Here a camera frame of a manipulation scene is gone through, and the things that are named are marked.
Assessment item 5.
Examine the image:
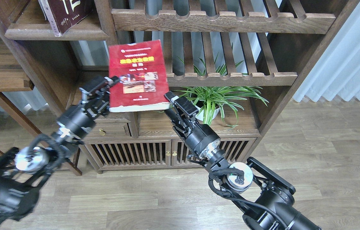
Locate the slatted cabinet door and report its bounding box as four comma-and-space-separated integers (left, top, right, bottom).
171, 137, 256, 168
85, 140, 172, 171

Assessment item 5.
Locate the green spider plant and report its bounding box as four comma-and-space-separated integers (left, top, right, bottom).
158, 53, 269, 130

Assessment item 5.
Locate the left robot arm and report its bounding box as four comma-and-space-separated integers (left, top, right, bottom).
0, 76, 119, 224

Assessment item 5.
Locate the dark maroon book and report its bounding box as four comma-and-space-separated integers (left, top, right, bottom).
38, 0, 94, 37

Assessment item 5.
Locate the right slatted cabinet door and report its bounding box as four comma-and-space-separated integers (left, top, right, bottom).
171, 137, 256, 168

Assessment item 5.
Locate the small wooden drawer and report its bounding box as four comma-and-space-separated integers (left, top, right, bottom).
86, 123, 130, 138

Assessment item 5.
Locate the white curtain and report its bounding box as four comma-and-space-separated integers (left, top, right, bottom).
293, 2, 360, 102

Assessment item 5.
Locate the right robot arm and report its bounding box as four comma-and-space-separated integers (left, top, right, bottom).
164, 91, 320, 230

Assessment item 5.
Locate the left slatted cabinet door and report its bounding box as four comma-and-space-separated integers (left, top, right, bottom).
85, 140, 172, 171

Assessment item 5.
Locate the white plant pot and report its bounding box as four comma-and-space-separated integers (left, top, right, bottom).
196, 101, 220, 125

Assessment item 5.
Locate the dark wooden bookshelf cabinet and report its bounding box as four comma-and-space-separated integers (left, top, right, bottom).
0, 0, 359, 157

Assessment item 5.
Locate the red paperback book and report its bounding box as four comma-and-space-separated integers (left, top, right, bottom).
108, 40, 170, 112

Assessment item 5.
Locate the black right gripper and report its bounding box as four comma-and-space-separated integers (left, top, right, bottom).
164, 91, 220, 160

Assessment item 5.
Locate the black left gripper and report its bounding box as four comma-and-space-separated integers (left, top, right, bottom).
55, 76, 120, 141

